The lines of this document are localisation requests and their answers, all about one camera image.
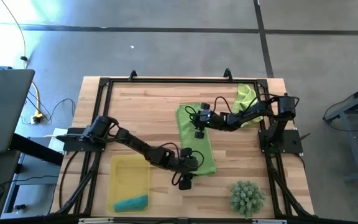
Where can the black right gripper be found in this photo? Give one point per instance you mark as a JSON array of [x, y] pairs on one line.
[[210, 119]]

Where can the small black object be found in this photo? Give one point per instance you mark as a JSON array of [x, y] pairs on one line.
[[20, 207]]

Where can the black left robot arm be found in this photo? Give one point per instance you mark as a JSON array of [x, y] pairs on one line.
[[135, 144]]

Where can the teal microfiber towel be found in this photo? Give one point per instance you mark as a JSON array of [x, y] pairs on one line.
[[130, 203]]

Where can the artificial green plant ball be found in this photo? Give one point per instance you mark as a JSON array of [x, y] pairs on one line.
[[246, 199]]

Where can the grey shelf cart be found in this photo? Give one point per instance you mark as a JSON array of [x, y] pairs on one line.
[[39, 174]]

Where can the silver frame bracket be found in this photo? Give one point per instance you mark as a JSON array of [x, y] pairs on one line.
[[269, 221], [95, 221]]

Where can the lime green textured towel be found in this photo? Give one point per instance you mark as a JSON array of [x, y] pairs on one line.
[[244, 96]]

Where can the blue-grey metal table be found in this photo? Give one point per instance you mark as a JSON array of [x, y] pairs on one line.
[[353, 143]]

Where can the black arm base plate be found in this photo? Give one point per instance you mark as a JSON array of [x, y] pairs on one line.
[[73, 146], [291, 143]]

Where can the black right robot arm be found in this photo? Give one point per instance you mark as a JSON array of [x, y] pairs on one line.
[[250, 113]]

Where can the black desk beam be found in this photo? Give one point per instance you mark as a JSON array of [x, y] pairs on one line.
[[36, 149]]

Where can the yellow translucent plastic basket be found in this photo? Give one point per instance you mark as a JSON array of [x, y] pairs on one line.
[[126, 177]]

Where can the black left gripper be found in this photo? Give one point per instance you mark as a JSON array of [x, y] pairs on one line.
[[186, 165]]

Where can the green microfiber towel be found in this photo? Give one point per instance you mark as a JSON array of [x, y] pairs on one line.
[[194, 146]]

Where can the yellow power plug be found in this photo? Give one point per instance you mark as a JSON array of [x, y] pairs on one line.
[[37, 117]]

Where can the black aluminium table frame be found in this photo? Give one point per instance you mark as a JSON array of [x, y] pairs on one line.
[[182, 80]]

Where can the black frame clamp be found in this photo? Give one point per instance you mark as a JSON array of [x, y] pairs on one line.
[[132, 75], [227, 75]]

